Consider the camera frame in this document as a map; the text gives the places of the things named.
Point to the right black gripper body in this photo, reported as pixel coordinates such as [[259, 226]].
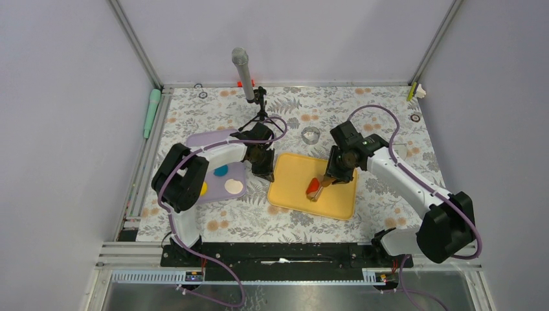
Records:
[[344, 161]]

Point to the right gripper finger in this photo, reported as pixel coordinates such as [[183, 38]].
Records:
[[344, 174], [332, 173]]

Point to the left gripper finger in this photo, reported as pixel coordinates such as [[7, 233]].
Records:
[[259, 163], [268, 165]]

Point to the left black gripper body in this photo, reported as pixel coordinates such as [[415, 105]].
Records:
[[263, 148]]

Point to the wooden dough roller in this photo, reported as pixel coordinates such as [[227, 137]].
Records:
[[325, 181]]

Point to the yellow tray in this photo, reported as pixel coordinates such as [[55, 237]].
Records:
[[296, 186]]

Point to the red dough ball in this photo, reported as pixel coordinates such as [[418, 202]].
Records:
[[313, 186]]

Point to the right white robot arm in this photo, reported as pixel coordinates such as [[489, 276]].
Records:
[[447, 219]]

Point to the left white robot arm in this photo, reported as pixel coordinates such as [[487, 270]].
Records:
[[179, 179]]

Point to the flat white dough disc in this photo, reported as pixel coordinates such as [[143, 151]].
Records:
[[233, 186]]

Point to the flat blue dough disc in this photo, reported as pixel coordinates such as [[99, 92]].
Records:
[[221, 171]]

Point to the metal dough scraper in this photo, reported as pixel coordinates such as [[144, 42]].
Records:
[[401, 151]]

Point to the flat yellow dough disc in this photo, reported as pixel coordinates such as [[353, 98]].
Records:
[[204, 189]]

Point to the purple tray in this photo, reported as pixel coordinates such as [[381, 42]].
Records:
[[237, 170]]

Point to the black mini tripod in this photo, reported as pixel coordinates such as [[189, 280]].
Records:
[[259, 99]]

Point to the white corner clip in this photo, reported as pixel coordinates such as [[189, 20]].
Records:
[[416, 91]]

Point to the grey microphone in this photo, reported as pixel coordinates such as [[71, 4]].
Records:
[[240, 59]]

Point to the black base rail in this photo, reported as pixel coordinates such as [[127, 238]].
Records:
[[278, 262]]

